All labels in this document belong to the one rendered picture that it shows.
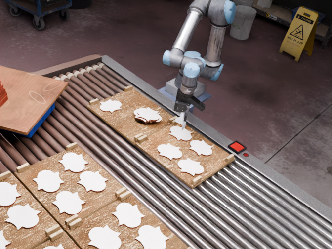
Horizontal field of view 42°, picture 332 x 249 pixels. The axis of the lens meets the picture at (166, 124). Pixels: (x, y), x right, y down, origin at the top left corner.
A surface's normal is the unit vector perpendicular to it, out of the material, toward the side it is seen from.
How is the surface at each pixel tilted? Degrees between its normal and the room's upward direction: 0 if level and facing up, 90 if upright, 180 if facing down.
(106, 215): 0
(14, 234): 0
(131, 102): 0
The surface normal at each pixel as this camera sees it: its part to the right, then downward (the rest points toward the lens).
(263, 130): 0.14, -0.79
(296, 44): -0.66, 0.17
